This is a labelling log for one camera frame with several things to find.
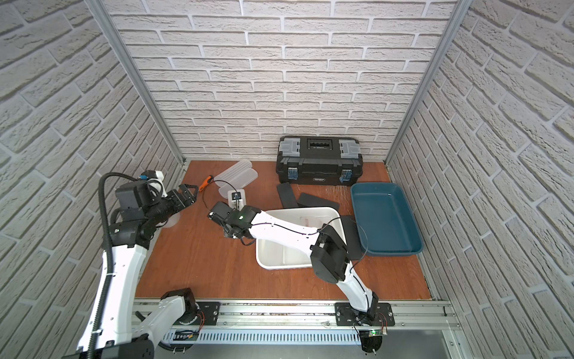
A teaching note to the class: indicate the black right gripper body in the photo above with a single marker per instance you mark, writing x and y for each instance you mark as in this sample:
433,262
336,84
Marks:
228,231

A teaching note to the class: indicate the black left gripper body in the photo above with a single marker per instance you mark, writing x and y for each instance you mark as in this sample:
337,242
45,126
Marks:
180,199

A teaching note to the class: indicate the smooth translucent pencil case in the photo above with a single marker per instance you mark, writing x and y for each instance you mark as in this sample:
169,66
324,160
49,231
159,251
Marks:
238,182

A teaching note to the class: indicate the ribbed translucent pencil case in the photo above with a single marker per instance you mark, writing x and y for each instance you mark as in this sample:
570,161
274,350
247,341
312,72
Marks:
233,171

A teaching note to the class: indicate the small translucent pencil case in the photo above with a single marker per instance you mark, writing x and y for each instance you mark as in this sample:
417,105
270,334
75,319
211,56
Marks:
316,222

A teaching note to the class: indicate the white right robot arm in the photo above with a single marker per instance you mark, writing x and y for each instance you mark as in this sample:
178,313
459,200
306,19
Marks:
327,251

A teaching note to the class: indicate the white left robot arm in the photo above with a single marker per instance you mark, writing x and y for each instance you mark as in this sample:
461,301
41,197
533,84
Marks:
132,209

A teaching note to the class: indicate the white plastic storage box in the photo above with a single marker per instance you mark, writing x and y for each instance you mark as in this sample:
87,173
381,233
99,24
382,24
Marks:
274,256

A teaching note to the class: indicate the long black pencil case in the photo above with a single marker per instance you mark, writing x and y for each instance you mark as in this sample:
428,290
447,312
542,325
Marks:
287,197

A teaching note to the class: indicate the flat black pencil case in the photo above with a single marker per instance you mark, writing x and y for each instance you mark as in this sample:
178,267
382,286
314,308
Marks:
308,201

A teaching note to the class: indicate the teal plastic storage tray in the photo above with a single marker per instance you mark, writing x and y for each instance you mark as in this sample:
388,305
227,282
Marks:
385,220

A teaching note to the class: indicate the clear tape roll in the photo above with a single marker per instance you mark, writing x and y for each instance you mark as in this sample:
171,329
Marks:
172,221

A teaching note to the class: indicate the black plastic toolbox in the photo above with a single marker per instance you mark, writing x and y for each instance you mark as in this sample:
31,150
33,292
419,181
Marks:
316,160

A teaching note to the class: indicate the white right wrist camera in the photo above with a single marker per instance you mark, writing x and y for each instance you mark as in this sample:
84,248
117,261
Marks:
236,199

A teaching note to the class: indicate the orange handled screwdriver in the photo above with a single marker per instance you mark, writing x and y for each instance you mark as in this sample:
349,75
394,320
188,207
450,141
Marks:
206,183

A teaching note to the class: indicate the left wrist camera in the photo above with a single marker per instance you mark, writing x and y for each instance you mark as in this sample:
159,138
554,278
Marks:
155,179

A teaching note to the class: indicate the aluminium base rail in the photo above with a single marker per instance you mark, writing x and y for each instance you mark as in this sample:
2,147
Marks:
309,322

